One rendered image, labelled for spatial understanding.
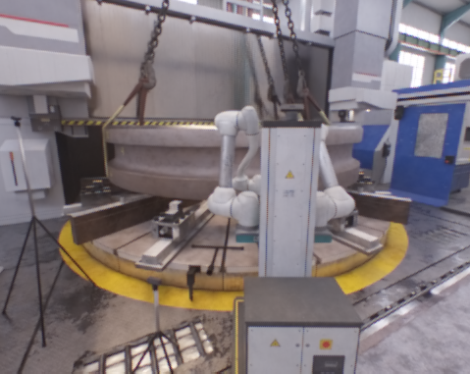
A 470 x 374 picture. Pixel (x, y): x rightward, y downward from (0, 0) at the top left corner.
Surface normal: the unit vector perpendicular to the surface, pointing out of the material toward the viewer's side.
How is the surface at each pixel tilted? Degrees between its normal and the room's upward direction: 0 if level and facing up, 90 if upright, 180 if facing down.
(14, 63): 90
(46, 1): 90
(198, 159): 90
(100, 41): 90
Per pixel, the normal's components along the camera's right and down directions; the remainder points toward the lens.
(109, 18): 0.48, 0.17
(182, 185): -0.26, 0.19
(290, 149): -0.01, 0.19
